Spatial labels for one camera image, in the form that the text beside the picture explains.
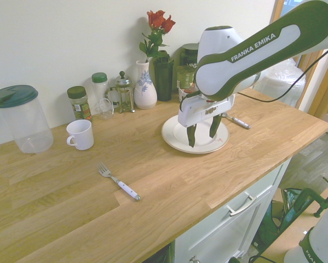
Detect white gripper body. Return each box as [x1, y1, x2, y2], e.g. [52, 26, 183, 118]
[177, 93, 237, 129]

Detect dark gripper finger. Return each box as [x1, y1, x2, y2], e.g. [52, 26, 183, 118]
[186, 123, 198, 149]
[209, 113, 224, 139]

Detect white-handled metal spoon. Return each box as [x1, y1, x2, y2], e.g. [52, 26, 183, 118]
[223, 112, 251, 130]

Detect white plate with gold rim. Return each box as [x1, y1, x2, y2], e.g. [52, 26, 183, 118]
[160, 114, 231, 155]

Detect small jar with white lid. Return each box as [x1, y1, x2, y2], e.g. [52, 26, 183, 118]
[178, 87, 198, 104]

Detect green paper cup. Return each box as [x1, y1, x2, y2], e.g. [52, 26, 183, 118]
[176, 65, 197, 90]

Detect dark green shaker bottle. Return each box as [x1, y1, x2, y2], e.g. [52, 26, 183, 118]
[153, 50, 175, 102]

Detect white vase with blue flowers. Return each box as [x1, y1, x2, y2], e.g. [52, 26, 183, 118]
[133, 60, 158, 110]

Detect large dark protein powder tub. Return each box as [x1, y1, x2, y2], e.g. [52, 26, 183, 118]
[179, 43, 200, 67]

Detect glass and metal French press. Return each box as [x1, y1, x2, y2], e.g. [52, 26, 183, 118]
[106, 71, 136, 114]

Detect clear plastic wrapped bundle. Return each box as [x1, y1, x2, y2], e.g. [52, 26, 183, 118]
[254, 56, 307, 109]

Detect small clear plastic cup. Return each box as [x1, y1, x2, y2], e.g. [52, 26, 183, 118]
[99, 98, 114, 121]

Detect red roses with green leaves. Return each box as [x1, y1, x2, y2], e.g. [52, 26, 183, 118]
[139, 9, 177, 64]

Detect clear bottle with green lid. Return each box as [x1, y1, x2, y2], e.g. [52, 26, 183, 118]
[91, 72, 111, 111]

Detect white kitchen cabinet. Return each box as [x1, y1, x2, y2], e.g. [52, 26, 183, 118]
[174, 158, 292, 263]

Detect white ceramic mug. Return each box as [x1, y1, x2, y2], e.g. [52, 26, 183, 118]
[66, 119, 95, 151]

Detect green metal clamp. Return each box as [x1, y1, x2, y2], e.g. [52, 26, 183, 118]
[278, 177, 328, 239]

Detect green shopping bag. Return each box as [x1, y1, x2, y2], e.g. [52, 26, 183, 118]
[251, 187, 300, 251]

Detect spice jar with dark lid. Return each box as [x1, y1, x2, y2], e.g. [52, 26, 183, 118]
[66, 85, 94, 123]

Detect black bin bag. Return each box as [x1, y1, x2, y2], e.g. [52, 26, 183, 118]
[146, 243, 176, 263]

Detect clear jug with teal lid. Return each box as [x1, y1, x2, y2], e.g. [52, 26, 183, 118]
[0, 84, 54, 155]

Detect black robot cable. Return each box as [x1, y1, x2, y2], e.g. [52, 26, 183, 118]
[236, 45, 328, 104]

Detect metal drawer handle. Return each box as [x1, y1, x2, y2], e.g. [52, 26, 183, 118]
[226, 192, 257, 218]

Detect white-handled metal fork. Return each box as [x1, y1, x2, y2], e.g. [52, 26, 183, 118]
[95, 161, 141, 202]

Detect wooden door frame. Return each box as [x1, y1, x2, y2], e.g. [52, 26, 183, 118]
[269, 0, 328, 117]

